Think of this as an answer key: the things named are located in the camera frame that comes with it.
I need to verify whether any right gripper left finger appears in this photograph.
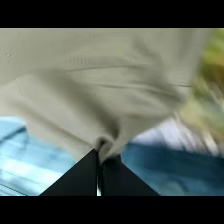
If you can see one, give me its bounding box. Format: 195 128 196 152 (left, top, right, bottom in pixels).
39 148 100 197

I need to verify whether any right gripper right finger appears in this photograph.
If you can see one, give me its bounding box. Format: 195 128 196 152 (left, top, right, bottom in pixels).
101 154 160 197

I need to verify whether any beige T-shirt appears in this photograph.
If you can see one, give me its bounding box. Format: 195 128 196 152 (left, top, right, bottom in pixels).
0 28 212 164

